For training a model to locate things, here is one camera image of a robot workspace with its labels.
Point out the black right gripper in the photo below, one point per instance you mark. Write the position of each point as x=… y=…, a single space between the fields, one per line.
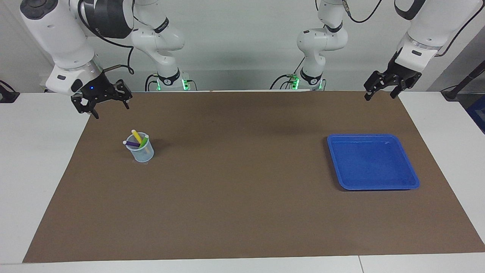
x=98 y=89

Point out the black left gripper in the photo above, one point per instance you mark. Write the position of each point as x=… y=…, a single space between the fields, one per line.
x=398 y=72

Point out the yellow pen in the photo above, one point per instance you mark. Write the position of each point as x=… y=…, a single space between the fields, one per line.
x=136 y=136

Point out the purple pen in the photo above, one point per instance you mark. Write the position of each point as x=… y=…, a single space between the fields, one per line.
x=132 y=143

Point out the green pen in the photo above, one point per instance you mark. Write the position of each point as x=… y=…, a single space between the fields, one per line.
x=144 y=141

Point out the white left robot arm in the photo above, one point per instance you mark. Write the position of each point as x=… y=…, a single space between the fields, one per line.
x=322 y=38

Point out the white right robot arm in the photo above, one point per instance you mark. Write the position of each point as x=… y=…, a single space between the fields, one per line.
x=64 y=34

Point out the white power strip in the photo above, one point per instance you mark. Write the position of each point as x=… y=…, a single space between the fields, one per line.
x=47 y=89

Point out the light blue mesh cup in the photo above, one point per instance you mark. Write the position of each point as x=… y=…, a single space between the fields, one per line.
x=146 y=155

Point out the black stand pole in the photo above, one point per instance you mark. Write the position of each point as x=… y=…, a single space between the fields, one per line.
x=470 y=77

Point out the blue plastic tray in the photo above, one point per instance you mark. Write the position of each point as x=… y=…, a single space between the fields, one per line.
x=371 y=163

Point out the blue box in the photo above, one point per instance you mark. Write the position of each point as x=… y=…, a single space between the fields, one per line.
x=479 y=113

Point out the black table clamp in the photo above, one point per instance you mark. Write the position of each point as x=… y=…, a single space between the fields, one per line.
x=7 y=96

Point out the brown table mat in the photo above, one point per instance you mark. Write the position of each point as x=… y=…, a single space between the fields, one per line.
x=242 y=189

